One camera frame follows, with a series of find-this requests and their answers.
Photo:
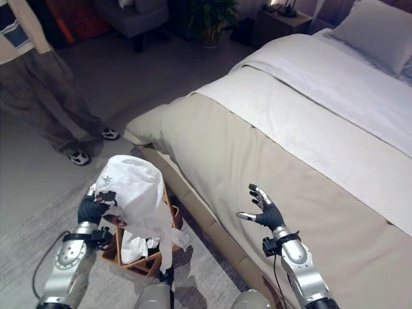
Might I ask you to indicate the robot silver leg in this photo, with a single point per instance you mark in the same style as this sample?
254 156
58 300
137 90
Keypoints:
157 296
252 299

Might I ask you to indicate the robot right silver leg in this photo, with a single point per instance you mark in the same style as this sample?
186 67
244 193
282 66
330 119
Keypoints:
252 299

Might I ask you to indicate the robot left silver leg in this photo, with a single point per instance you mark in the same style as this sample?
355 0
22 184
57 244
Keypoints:
157 296

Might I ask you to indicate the person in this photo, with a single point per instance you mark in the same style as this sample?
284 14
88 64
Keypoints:
38 80

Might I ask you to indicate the robot left silver arm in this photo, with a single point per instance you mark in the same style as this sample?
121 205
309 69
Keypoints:
66 257

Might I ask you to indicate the white garment with star print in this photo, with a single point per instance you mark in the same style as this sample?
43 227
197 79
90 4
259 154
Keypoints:
138 196

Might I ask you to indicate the grey armchair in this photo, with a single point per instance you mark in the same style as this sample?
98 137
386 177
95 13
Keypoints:
138 16

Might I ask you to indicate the potted green plant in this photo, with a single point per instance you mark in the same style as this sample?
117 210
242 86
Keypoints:
210 19

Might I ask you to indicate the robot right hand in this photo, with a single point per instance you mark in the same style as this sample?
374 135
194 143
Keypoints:
269 214

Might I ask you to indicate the woven wooden laundry basket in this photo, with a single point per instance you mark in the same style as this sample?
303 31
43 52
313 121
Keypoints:
141 254

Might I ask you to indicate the white quilted blanket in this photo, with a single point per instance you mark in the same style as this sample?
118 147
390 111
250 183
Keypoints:
322 106

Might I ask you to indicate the orange box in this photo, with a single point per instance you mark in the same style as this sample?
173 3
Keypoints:
80 24

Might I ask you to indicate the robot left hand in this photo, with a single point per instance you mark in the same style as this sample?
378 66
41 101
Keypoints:
88 209

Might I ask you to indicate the wooden nightstand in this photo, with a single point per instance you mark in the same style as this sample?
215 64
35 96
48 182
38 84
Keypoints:
280 27

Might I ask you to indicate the bed with beige cover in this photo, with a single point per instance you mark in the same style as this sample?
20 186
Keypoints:
289 167

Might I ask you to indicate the black lamp base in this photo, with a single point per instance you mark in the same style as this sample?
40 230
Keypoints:
286 11

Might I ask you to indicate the robot right silver arm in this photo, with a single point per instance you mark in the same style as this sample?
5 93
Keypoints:
301 267

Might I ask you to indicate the white cloth in basket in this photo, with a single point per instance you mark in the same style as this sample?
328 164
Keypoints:
133 246

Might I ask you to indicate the white pillow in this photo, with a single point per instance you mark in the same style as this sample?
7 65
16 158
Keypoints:
373 35

